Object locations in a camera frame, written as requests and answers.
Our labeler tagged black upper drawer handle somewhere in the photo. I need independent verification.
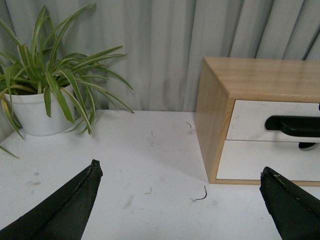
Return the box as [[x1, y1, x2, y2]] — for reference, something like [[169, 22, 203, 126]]
[[264, 115, 320, 138]]

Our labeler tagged green spider plant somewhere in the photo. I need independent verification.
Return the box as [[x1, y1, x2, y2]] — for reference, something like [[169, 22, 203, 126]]
[[0, 2, 135, 159]]

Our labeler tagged wooden drawer cabinet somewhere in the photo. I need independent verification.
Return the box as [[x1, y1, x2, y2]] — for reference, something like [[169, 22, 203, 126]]
[[194, 57, 320, 187]]

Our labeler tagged white drawer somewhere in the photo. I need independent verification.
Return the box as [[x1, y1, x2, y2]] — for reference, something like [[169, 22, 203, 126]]
[[226, 100, 320, 143], [216, 140, 320, 181]]

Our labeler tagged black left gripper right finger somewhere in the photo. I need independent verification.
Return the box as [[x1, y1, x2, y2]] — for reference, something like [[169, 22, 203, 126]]
[[259, 166, 320, 240]]

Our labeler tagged white lower drawer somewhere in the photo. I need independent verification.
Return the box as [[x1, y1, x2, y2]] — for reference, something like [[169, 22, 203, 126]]
[[216, 140, 320, 181]]

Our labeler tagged white upper drawer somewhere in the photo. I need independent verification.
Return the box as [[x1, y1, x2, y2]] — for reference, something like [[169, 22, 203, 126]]
[[226, 100, 320, 143]]

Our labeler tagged white plant pot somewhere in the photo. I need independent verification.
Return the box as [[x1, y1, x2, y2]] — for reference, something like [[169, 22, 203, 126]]
[[4, 93, 73, 136]]

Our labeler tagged small bent wire scrap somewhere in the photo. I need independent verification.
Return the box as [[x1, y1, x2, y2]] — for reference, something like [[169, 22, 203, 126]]
[[191, 186, 208, 202]]

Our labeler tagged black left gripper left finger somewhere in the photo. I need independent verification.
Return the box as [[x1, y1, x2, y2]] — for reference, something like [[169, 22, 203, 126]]
[[0, 159, 103, 240]]

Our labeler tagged black lower drawer handle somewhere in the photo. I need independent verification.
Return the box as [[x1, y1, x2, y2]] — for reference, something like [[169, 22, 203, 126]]
[[298, 142, 316, 149]]

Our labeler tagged black drawer handle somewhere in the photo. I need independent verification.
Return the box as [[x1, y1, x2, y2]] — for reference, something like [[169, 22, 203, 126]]
[[264, 115, 320, 138], [298, 142, 316, 149]]

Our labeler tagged grey curtain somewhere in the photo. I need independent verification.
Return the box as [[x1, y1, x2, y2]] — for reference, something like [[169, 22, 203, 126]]
[[0, 0, 320, 139]]

